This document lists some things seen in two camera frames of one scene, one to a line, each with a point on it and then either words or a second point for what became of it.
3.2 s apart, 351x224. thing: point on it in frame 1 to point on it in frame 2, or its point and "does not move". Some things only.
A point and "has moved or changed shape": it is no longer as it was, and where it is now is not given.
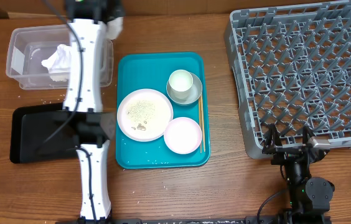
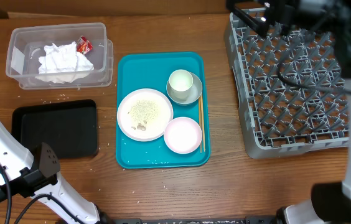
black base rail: x=208 y=220 does not move
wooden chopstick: x=203 y=117 does not move
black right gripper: x=285 y=154 to x=282 y=12
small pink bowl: x=183 y=135 does not move
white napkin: x=58 y=63 has moved or changed shape
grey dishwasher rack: x=308 y=65 does not move
